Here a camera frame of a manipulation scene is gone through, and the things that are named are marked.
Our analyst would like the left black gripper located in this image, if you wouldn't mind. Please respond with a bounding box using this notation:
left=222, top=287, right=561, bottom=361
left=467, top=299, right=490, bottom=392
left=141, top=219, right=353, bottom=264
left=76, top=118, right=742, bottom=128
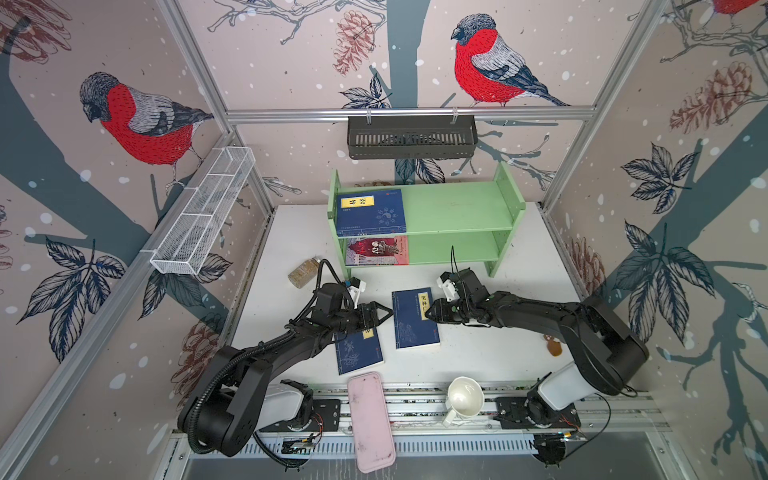
left=329, top=301, right=393, bottom=333

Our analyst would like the blue book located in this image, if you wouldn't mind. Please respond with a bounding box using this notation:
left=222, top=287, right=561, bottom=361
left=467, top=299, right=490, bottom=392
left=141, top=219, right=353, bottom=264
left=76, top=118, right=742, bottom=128
left=335, top=328, right=384, bottom=375
left=392, top=287, right=440, bottom=349
left=335, top=189, right=407, bottom=237

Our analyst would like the red pink Hamlet book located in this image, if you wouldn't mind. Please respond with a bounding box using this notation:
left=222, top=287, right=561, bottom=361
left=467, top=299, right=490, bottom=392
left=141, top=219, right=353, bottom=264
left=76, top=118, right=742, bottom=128
left=345, top=236, right=409, bottom=267

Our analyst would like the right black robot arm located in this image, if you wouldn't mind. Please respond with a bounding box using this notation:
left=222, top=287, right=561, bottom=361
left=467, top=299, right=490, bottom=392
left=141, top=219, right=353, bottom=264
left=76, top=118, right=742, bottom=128
left=426, top=268, right=649, bottom=427

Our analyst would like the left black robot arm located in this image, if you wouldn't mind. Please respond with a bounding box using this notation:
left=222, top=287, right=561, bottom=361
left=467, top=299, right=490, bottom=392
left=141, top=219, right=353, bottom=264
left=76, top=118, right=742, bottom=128
left=177, top=259, right=394, bottom=457

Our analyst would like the glass spice jar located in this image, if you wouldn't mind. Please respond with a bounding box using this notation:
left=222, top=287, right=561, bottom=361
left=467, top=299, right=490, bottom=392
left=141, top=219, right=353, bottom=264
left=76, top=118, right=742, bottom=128
left=288, top=256, right=322, bottom=289

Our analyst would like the white ceramic mug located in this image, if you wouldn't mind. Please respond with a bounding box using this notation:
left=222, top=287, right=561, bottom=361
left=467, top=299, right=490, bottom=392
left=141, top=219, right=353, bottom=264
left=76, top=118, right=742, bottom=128
left=442, top=376, right=485, bottom=427

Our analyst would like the green wooden two-tier shelf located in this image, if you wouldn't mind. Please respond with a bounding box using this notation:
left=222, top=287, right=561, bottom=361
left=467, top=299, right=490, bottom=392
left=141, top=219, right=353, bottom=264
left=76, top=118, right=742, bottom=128
left=326, top=161, right=527, bottom=286

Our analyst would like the pink pencil case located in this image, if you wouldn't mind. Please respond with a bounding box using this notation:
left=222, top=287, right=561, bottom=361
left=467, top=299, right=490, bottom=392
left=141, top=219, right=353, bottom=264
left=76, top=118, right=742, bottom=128
left=347, top=372, right=396, bottom=474

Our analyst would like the dark grey hanging basket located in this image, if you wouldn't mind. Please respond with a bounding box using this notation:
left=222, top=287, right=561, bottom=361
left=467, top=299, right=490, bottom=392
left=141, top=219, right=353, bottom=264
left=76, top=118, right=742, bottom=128
left=347, top=115, right=478, bottom=160

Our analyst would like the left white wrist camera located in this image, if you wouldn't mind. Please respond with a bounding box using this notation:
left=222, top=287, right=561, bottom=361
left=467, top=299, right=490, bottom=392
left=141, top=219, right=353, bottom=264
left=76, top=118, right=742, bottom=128
left=344, top=277, right=366, bottom=309

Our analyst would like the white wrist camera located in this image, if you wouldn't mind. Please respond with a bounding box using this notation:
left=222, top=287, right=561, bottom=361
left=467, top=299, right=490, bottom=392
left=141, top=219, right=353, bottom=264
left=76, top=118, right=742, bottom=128
left=344, top=277, right=366, bottom=309
left=437, top=272, right=460, bottom=302

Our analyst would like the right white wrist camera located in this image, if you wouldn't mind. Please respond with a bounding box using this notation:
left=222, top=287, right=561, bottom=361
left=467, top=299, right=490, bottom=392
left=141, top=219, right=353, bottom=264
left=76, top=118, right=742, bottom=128
left=437, top=272, right=460, bottom=302

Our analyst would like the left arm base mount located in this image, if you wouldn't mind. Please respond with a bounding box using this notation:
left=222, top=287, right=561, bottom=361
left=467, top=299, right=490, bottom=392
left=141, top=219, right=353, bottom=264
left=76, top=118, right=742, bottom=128
left=259, top=399, right=341, bottom=433

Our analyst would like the brown bear plush keychain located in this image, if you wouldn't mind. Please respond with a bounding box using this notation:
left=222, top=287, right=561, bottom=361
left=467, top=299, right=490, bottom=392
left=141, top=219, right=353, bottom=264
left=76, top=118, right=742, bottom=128
left=545, top=335, right=563, bottom=357

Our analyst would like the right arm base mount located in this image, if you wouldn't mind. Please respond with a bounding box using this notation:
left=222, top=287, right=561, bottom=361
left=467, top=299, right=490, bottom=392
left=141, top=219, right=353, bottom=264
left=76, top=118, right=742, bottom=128
left=494, top=396, right=581, bottom=430

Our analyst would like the white wire mesh basket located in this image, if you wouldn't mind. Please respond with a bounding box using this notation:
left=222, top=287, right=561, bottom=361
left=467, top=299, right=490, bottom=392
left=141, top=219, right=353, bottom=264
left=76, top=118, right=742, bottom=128
left=150, top=146, right=255, bottom=275

